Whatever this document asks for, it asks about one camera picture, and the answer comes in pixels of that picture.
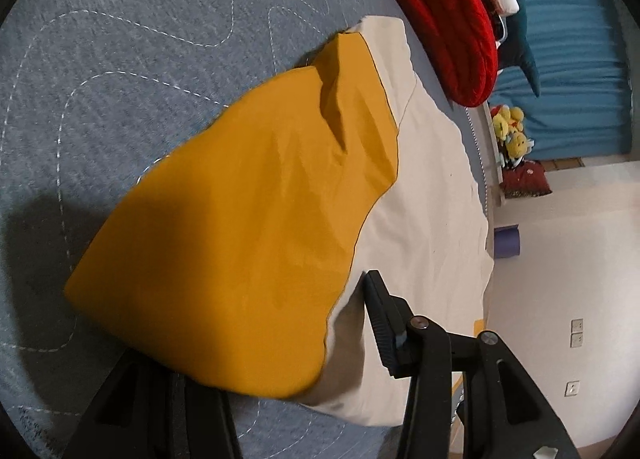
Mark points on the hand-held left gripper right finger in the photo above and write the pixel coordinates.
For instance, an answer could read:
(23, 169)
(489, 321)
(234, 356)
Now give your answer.
(385, 319)

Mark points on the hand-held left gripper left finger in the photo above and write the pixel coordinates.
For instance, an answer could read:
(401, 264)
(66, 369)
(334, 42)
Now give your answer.
(165, 414)

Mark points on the beige and yellow coat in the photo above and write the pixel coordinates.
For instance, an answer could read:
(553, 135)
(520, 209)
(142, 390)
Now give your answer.
(225, 239)

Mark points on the purple rolled mat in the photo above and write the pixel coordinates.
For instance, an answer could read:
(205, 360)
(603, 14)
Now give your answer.
(506, 241)

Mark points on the red patterned bag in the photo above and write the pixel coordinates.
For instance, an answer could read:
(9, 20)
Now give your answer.
(525, 179)

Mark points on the yellow plush toy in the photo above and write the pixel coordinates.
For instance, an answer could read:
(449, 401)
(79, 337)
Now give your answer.
(507, 121)
(517, 146)

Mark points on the blue quilted bedcover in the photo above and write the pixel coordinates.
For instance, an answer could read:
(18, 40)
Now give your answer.
(125, 39)

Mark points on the white wall socket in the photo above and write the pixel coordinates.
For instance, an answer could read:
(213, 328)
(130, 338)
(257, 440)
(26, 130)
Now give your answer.
(577, 325)
(577, 340)
(573, 388)

